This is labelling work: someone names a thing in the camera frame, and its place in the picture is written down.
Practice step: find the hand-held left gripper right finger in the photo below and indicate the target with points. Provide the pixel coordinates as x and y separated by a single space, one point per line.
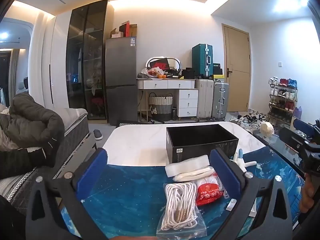
225 172

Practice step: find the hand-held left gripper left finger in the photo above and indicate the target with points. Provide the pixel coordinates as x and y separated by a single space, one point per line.
92 175

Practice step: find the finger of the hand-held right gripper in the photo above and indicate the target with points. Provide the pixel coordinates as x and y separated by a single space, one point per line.
290 136
301 124

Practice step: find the white blue plush toy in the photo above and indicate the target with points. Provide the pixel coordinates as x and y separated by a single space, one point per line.
241 161

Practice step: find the red white glue packet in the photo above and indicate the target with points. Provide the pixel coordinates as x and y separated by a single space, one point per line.
208 192

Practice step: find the white cloth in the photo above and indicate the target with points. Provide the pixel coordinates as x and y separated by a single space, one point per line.
192 173

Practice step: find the black cardboard box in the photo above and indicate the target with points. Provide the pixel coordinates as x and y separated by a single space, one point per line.
200 147

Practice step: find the white foam sheet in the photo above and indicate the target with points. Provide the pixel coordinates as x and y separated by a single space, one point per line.
187 163

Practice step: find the bag of white laces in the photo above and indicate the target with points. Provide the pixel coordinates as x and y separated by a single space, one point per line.
178 205

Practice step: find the person's right hand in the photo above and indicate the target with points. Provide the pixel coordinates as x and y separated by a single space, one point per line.
308 192

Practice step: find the purple bag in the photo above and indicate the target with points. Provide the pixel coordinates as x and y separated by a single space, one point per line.
297 113

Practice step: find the metal shoe rack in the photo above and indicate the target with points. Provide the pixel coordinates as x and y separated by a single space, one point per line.
283 100

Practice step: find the grey slipper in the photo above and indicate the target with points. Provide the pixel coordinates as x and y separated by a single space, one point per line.
98 135

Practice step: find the pile of shoes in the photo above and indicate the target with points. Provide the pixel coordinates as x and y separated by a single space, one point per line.
250 118

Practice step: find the grey mattress bed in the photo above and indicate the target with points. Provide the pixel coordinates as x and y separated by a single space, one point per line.
72 130

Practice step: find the silver suitcase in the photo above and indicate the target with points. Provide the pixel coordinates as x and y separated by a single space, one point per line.
220 100

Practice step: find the beige suitcase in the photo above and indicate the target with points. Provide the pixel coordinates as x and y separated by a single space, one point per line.
204 98

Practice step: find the black bottle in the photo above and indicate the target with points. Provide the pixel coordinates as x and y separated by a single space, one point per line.
174 113

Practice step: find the dark puffer jacket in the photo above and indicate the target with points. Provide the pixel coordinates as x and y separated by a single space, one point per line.
30 125

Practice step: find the white dressing desk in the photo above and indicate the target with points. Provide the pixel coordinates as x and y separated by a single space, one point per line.
187 97

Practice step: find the beige door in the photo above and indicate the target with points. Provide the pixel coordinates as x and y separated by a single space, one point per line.
236 67

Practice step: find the wicker laundry basket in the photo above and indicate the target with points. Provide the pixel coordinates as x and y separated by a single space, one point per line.
160 106

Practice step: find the black yellow box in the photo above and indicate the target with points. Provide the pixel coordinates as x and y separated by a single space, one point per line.
217 71

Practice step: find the grey refrigerator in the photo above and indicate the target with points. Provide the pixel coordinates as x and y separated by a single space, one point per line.
121 80

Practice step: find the dark glass cabinet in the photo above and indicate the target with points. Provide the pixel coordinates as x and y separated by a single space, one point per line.
86 62

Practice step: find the teal suitcase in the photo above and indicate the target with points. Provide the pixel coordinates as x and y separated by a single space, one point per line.
201 60

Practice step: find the red plastic bag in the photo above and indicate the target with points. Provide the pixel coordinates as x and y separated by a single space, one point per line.
151 73

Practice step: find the white wardrobe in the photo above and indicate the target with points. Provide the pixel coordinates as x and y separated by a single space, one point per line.
55 62

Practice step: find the oval table mirror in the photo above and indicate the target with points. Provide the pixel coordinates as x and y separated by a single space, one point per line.
175 61

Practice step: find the black red shoe box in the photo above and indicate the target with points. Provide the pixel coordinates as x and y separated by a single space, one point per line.
159 63

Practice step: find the grey curtain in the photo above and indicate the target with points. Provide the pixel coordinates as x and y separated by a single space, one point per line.
13 70

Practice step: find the stack of cardboard boxes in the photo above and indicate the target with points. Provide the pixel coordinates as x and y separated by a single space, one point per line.
125 30

